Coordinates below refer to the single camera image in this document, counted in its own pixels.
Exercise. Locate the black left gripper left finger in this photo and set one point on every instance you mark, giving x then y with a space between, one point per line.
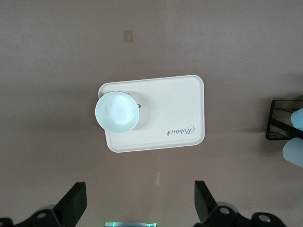
71 208

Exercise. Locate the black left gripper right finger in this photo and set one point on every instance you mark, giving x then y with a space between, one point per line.
208 208

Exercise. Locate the light blue cup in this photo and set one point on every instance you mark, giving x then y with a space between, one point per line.
298 120

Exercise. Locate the grey cup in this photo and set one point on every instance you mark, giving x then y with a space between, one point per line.
294 151

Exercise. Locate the white bowl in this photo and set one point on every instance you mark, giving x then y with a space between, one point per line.
117 112

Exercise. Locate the beige rabbit print tray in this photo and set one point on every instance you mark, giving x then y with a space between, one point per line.
170 106

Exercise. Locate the brown tape patch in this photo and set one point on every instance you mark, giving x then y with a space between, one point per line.
128 36

